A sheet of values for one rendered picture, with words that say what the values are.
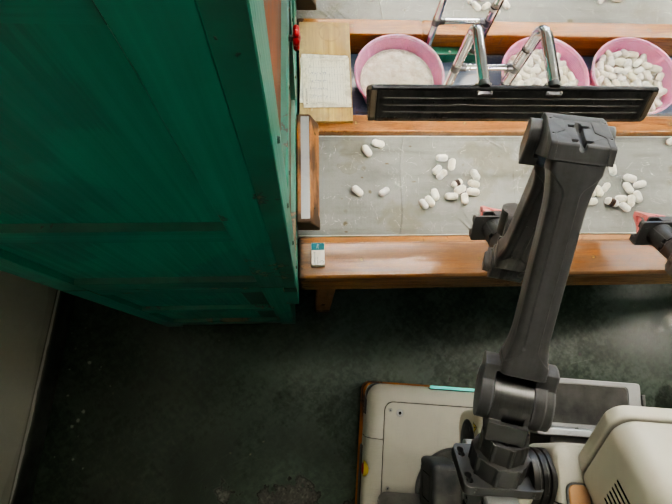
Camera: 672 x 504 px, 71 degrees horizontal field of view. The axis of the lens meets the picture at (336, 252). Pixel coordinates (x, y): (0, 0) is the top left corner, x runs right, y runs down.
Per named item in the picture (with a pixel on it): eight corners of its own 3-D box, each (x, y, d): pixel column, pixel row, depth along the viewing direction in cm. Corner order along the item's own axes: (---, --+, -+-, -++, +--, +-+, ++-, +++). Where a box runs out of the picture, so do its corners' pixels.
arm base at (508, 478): (463, 494, 69) (543, 500, 69) (474, 452, 66) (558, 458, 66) (450, 449, 77) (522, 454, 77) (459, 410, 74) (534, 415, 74)
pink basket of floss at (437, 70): (453, 94, 147) (463, 75, 138) (394, 146, 142) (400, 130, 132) (393, 39, 151) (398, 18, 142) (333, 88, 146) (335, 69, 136)
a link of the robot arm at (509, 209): (481, 273, 99) (524, 281, 97) (493, 227, 92) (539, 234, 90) (482, 244, 108) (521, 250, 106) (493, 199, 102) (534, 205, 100)
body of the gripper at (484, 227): (472, 212, 110) (482, 229, 104) (515, 212, 111) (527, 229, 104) (467, 236, 114) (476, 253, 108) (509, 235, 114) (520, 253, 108)
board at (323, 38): (352, 123, 133) (353, 121, 132) (299, 123, 132) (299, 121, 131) (348, 25, 141) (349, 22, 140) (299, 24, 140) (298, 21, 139)
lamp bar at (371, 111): (641, 122, 106) (664, 105, 99) (366, 121, 102) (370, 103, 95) (634, 91, 108) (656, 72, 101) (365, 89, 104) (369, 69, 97)
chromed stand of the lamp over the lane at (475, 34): (490, 178, 141) (569, 91, 97) (424, 178, 139) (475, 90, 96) (483, 121, 145) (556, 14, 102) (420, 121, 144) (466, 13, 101)
